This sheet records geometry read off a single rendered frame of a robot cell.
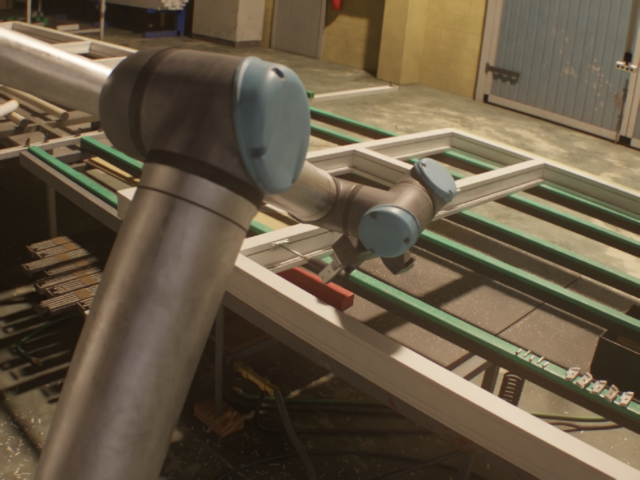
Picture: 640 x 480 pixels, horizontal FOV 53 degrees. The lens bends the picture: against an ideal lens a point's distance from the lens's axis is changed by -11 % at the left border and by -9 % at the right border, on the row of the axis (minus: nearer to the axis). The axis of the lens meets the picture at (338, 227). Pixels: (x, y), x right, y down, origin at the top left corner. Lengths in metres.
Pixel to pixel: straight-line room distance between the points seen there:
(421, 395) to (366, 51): 8.73
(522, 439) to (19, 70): 0.94
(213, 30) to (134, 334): 10.81
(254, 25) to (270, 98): 10.48
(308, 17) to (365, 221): 9.38
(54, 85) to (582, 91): 7.22
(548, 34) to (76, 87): 7.30
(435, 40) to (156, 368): 8.55
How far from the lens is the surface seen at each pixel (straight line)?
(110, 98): 0.68
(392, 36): 8.93
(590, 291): 2.42
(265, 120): 0.58
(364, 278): 1.58
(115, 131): 0.69
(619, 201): 2.42
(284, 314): 1.35
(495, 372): 2.03
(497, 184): 2.26
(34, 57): 1.08
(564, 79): 8.04
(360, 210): 1.15
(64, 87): 1.11
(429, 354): 1.86
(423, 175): 1.21
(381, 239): 1.13
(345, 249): 1.33
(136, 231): 0.60
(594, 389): 1.34
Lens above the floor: 1.56
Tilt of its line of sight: 22 degrees down
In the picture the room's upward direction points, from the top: 6 degrees clockwise
